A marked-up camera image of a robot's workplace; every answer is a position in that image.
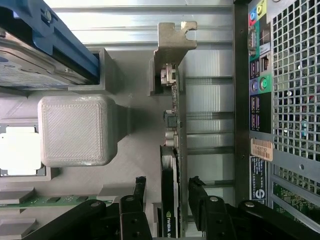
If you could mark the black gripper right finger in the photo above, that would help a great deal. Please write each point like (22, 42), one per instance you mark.
(212, 220)

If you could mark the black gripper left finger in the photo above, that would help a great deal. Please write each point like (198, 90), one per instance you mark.
(136, 225)

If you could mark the green motherboard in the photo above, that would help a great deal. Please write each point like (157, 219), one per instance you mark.
(287, 200)

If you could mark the orange barcode label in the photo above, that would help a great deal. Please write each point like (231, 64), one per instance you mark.
(262, 149)

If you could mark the green RAM stick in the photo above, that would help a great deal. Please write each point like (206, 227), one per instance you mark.
(50, 200)

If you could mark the grey parts rack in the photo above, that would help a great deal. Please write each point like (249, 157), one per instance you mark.
(75, 130)

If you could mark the silver CPU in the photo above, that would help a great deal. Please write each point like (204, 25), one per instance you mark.
(20, 150)

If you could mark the open black PC case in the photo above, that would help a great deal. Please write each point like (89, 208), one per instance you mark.
(287, 75)

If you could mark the hard disk in blue caddy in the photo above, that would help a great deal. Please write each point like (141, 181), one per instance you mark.
(25, 62)

